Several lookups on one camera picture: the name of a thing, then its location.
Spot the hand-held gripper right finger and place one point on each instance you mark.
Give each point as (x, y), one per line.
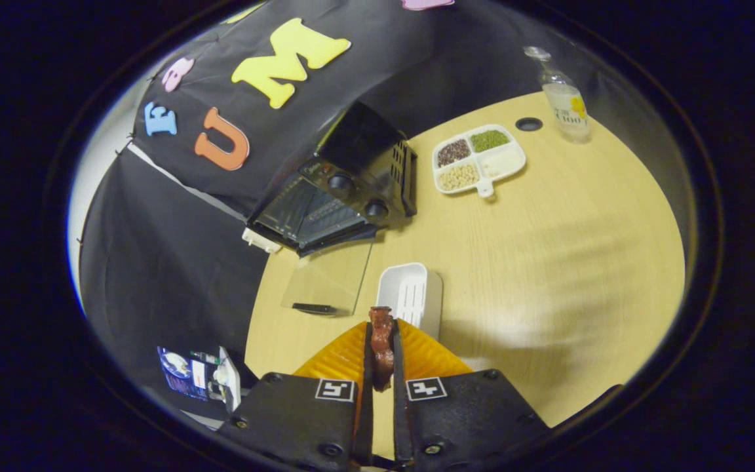
(400, 426)

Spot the white divided tray with grains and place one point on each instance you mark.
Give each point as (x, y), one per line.
(482, 164)

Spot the blue printed package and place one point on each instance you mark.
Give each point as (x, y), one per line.
(184, 373)

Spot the black toaster oven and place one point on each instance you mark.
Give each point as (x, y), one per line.
(364, 164)

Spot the small white rectangular tray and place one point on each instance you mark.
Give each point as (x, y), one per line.
(410, 295)

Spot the brown meat piece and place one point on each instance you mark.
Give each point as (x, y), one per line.
(382, 354)

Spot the clear plastic bottle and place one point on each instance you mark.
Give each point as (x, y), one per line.
(567, 108)

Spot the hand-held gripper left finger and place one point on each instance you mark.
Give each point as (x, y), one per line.
(365, 419)

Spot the white box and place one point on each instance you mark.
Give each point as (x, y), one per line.
(230, 387)

